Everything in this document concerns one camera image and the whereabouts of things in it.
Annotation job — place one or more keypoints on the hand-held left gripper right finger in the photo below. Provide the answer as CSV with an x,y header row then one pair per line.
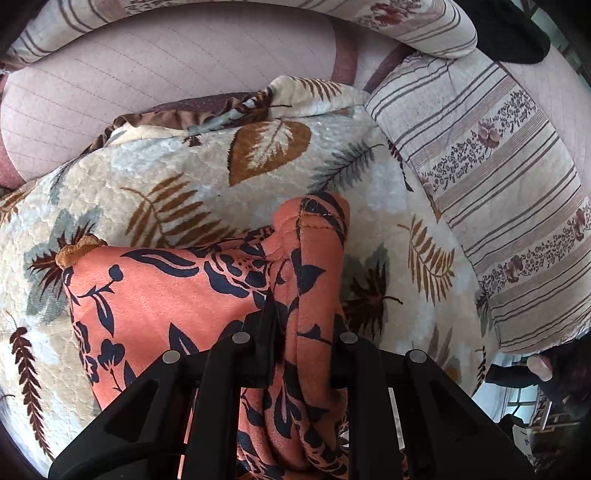
x,y
351,364

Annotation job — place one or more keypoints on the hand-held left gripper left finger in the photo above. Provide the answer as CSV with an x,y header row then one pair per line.
x,y
265,341

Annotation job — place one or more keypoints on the orange floral garment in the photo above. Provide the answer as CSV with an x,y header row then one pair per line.
x,y
184,295

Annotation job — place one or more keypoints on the person's right hand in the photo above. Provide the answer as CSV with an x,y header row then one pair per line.
x,y
541,367

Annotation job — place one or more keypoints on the brown leaf print blanket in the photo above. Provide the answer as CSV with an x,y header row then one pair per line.
x,y
184,184

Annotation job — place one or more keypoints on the pink quilted bed sheet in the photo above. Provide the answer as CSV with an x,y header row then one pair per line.
x,y
184,60

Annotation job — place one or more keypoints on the black cloth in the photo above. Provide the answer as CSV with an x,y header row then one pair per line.
x,y
508,32

